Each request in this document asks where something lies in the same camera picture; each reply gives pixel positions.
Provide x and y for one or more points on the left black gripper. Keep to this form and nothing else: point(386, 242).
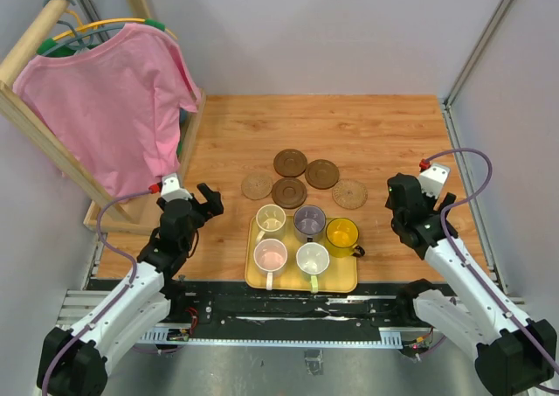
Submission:
point(205, 204)

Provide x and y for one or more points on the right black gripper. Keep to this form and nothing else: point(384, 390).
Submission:
point(445, 201)

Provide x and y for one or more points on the woven rattan coaster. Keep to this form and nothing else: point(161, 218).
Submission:
point(350, 194)
point(256, 186)

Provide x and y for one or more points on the yellow transparent mug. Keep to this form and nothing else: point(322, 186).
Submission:
point(342, 239)

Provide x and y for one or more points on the brown coaster bottom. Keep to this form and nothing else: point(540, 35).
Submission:
point(289, 193)

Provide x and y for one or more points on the brown coaster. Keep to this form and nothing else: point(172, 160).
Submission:
point(290, 163)
point(322, 174)
point(289, 193)

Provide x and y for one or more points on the brown coaster top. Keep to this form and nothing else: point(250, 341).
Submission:
point(290, 163)

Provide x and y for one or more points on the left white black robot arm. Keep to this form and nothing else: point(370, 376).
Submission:
point(79, 360)

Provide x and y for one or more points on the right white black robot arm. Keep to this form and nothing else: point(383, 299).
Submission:
point(510, 352)

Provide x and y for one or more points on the cream mug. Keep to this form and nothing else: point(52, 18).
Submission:
point(271, 222)

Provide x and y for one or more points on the pink mug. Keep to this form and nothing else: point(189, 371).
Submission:
point(270, 256)

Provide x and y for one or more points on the yellow plastic tray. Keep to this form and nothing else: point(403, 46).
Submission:
point(340, 277)

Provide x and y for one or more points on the wooden clothes rack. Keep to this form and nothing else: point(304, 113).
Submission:
point(138, 215)

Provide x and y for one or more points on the purple mug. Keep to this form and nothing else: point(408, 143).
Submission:
point(309, 223)

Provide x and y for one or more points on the pink t-shirt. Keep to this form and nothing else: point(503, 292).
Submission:
point(116, 107)

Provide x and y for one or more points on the grey-green hanger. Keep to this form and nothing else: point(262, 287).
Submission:
point(67, 46)

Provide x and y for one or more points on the yellow hanger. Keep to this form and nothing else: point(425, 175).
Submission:
point(143, 4)

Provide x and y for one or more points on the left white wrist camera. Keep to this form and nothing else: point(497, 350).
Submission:
point(172, 188)

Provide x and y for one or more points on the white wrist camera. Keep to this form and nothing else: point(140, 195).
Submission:
point(433, 178)
point(172, 188)

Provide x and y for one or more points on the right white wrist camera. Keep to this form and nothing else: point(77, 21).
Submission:
point(433, 178)

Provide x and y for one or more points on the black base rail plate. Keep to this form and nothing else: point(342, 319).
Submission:
point(231, 310)

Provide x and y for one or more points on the white green-handled mug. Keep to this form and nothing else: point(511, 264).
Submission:
point(312, 260)

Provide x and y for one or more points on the aluminium frame rails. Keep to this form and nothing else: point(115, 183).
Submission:
point(168, 334)

